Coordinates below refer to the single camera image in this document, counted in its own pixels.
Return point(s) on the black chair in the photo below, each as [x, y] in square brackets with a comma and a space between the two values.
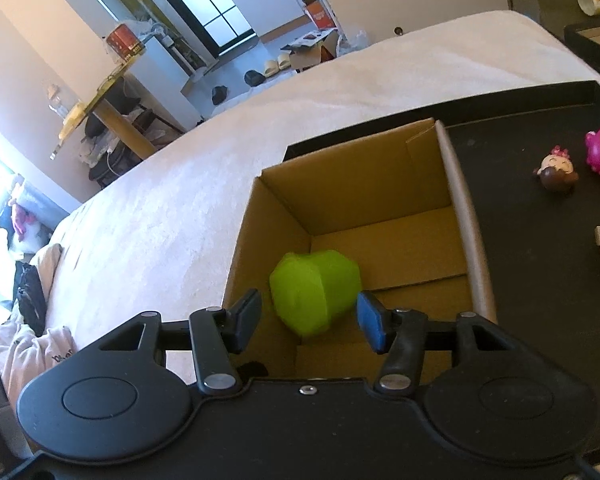
[102, 160]

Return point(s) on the white and pink clothing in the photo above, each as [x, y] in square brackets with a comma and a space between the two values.
[25, 355]

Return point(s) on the red tin can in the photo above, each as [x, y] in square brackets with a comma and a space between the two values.
[122, 40]

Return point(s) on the round yellow table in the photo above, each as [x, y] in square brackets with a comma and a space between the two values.
[125, 130]

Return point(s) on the white cabinet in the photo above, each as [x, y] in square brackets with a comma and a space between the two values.
[160, 90]

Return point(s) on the black slipper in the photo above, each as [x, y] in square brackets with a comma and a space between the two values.
[220, 95]
[254, 79]

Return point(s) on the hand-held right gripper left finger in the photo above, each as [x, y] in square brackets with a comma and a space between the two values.
[250, 317]

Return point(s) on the clear plastic bag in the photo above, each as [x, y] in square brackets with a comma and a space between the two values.
[355, 40]

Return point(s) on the large black tray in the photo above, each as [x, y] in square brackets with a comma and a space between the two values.
[530, 260]

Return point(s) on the small brown-haired doll figurine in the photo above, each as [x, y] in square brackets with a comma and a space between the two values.
[555, 172]

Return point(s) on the green hexagonal lidded container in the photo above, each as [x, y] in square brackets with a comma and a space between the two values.
[310, 295]

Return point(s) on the black bag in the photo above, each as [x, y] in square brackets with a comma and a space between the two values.
[30, 295]

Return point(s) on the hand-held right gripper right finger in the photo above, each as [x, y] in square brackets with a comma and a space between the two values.
[370, 325]

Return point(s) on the cardboard box with papers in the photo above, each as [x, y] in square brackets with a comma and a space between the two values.
[310, 57]

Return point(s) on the beige slipper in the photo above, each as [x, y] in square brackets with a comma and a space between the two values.
[271, 67]
[285, 61]

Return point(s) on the orange carton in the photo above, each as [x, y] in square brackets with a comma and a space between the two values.
[320, 12]

